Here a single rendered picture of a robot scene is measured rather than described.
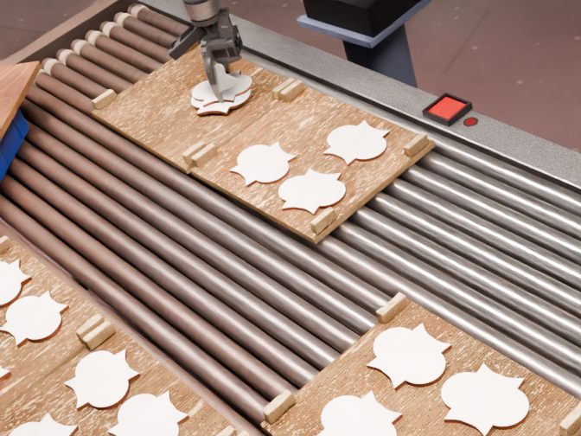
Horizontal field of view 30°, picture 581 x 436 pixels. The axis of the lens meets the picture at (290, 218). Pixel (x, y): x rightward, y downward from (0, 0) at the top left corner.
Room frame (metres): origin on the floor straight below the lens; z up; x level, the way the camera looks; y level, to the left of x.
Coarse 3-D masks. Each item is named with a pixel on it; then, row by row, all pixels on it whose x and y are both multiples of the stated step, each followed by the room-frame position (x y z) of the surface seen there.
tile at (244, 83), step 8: (240, 72) 2.23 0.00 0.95; (240, 80) 2.18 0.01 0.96; (248, 80) 2.17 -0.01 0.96; (200, 88) 2.21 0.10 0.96; (208, 88) 2.19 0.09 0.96; (232, 88) 2.16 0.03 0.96; (240, 88) 2.15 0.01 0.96; (248, 88) 2.14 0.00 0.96; (200, 96) 2.17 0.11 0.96; (208, 96) 2.16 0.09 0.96; (224, 96) 2.14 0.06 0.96; (232, 96) 2.13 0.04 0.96; (208, 104) 2.14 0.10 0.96
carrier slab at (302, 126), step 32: (320, 96) 2.05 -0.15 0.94; (256, 128) 2.01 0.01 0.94; (288, 128) 1.97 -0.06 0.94; (320, 128) 1.93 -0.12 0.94; (384, 128) 1.85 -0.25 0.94; (224, 160) 1.93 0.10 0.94; (320, 160) 1.82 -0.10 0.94; (384, 160) 1.75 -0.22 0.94; (416, 160) 1.73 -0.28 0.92; (224, 192) 1.84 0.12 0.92; (256, 192) 1.78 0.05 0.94; (352, 192) 1.68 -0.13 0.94; (288, 224) 1.65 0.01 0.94
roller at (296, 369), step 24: (24, 168) 2.19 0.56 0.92; (48, 192) 2.06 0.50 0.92; (72, 216) 1.95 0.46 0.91; (96, 216) 1.91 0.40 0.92; (120, 240) 1.80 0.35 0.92; (144, 264) 1.70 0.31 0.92; (168, 288) 1.62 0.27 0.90; (192, 288) 1.58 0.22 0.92; (216, 312) 1.49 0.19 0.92; (240, 336) 1.42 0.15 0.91; (264, 336) 1.39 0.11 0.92; (264, 360) 1.36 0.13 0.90; (288, 360) 1.32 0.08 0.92
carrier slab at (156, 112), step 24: (168, 72) 2.37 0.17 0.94; (192, 72) 2.33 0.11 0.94; (264, 72) 2.22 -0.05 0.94; (120, 96) 2.33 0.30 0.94; (144, 96) 2.30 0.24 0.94; (168, 96) 2.26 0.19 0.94; (192, 96) 2.22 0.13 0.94; (264, 96) 2.12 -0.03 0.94; (120, 120) 2.22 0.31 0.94; (144, 120) 2.19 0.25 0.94; (168, 120) 2.16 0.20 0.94; (192, 120) 2.12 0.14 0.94; (216, 120) 2.09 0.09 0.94; (240, 120) 2.06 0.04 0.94; (144, 144) 2.09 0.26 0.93; (168, 144) 2.06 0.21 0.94; (192, 144) 2.03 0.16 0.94; (216, 144) 2.00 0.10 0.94
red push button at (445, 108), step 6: (438, 102) 1.89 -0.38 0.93; (444, 102) 1.88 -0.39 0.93; (450, 102) 1.88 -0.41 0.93; (456, 102) 1.87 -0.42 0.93; (432, 108) 1.88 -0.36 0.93; (438, 108) 1.87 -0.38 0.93; (444, 108) 1.86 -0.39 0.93; (450, 108) 1.85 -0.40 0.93; (456, 108) 1.85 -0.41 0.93; (438, 114) 1.85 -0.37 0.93; (444, 114) 1.84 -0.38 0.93; (450, 114) 1.83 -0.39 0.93
